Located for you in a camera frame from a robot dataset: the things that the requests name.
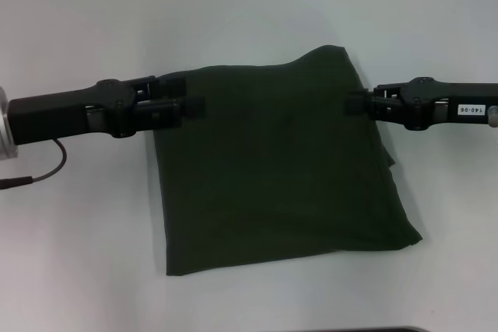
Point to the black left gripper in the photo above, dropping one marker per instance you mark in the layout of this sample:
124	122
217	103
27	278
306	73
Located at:
58	114

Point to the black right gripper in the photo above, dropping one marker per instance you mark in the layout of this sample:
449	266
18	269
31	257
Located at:
447	106

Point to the dark green FREE! t-shirt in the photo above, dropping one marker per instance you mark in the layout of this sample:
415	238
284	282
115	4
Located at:
272	172

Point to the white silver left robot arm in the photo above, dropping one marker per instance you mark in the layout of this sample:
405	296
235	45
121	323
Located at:
5	126

